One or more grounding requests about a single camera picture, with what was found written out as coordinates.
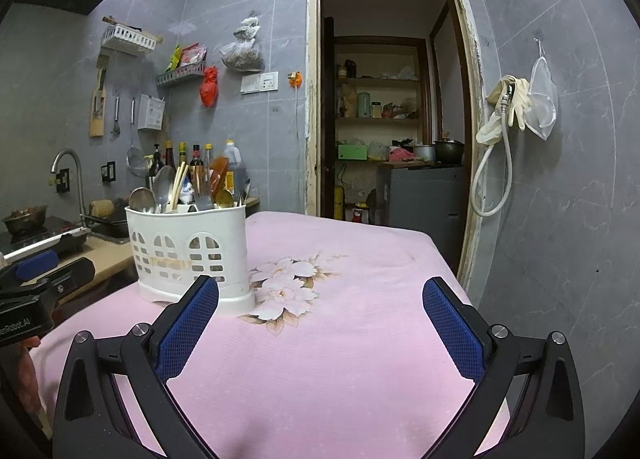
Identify metal mesh skimmer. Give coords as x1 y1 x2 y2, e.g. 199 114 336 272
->
126 98 149 179

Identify wooden knife rack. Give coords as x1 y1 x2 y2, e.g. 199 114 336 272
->
89 54 111 138

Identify clear bag of dried goods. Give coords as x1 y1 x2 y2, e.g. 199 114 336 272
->
219 14 265 73

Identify metal faucet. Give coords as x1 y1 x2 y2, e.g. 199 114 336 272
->
50 148 87 227

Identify dark metal pot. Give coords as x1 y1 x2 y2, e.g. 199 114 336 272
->
433 139 465 164

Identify induction cooktop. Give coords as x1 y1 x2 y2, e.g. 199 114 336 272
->
0 216 93 265

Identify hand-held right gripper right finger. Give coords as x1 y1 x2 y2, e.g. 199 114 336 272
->
422 276 586 459

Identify white shower hose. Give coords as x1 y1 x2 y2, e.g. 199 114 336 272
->
471 82 516 218

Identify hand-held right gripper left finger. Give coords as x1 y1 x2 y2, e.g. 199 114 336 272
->
52 275 221 459

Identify large silver spoon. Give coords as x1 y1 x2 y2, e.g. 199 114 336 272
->
129 188 158 215

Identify orange spice packet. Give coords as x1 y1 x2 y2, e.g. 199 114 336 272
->
209 156 231 192

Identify large cooking oil jug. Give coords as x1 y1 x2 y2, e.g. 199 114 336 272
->
221 140 247 197

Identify white mesh bag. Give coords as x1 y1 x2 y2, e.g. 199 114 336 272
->
525 38 558 141

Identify dark pump bottle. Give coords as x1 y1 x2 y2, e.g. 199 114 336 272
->
148 143 167 177

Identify pink floral blanket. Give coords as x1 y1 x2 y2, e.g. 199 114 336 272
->
30 210 511 459

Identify person's left hand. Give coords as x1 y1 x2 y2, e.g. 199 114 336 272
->
14 334 43 412

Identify white wall basket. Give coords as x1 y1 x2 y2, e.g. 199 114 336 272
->
101 24 158 57

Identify grey cabinet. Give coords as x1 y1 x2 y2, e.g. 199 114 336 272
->
376 162 465 265

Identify cream rubber gloves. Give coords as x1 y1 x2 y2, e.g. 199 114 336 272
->
475 74 531 146

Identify red plastic bag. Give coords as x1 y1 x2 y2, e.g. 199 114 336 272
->
200 66 220 107

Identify wooden shelf unit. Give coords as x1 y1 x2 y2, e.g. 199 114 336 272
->
332 36 431 162

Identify metal bowl of food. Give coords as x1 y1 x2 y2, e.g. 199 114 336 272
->
1 204 49 238

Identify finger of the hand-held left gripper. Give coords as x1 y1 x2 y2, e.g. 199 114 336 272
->
0 249 60 285
42 259 97 307

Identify grey wall shelf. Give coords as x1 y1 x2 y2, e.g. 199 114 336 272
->
155 61 207 87

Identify white plastic utensil basket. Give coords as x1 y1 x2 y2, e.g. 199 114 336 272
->
124 204 257 316

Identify red snack packet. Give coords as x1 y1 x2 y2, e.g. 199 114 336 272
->
180 43 207 67

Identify white switch socket panel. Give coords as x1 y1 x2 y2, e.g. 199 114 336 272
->
240 72 280 94

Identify worn door frame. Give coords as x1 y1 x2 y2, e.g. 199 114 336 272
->
304 0 487 290

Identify white wall box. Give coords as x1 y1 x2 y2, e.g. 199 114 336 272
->
137 94 167 131

